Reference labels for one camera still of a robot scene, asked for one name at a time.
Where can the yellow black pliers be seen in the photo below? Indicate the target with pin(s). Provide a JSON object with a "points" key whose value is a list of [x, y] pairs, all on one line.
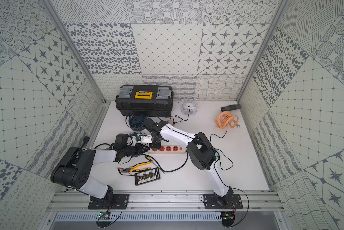
{"points": [[136, 168]]}

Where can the aluminium rail frame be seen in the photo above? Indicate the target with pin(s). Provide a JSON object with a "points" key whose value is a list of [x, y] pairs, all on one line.
{"points": [[71, 200]]}

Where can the beige red power strip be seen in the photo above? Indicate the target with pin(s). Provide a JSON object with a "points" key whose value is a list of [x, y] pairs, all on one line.
{"points": [[168, 149]]}

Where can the black plastic toolbox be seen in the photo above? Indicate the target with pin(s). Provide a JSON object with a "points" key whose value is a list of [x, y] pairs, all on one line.
{"points": [[149, 100]]}

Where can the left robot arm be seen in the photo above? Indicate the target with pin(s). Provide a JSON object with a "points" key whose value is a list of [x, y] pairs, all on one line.
{"points": [[73, 170]]}

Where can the orange desk fan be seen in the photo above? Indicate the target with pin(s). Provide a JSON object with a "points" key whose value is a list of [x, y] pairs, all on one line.
{"points": [[226, 119]]}

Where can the white round desk fan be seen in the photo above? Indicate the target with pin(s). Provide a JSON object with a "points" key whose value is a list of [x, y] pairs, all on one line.
{"points": [[189, 107]]}

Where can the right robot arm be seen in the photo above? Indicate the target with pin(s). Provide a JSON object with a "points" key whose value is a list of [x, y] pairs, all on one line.
{"points": [[201, 152]]}

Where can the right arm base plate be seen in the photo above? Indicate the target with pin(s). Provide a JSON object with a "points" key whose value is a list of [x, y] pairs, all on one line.
{"points": [[213, 201]]}

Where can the pink adapter blue fan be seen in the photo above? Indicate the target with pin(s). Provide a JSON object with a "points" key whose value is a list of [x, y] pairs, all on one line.
{"points": [[156, 145]]}

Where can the black screwdriver bit case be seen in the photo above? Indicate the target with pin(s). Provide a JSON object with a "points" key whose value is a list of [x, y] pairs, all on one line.
{"points": [[146, 176]]}

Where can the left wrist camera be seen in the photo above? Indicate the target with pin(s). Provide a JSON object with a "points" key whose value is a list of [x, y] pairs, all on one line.
{"points": [[121, 141]]}

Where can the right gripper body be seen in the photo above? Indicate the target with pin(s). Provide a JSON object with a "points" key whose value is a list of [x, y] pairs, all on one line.
{"points": [[158, 139]]}

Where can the navy blue desk fan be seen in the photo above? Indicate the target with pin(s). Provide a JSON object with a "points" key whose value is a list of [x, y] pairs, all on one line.
{"points": [[136, 122]]}

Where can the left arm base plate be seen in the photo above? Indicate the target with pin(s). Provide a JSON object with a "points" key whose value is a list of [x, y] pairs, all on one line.
{"points": [[110, 201]]}

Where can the black cylindrical flashlight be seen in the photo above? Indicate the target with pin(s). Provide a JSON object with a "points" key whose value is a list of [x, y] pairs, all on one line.
{"points": [[230, 107]]}

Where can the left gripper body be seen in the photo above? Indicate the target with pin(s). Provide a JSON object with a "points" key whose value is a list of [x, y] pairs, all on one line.
{"points": [[139, 146]]}

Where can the yellow black screwdriver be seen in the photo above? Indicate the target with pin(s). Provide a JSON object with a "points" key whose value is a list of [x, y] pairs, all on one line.
{"points": [[155, 163]]}

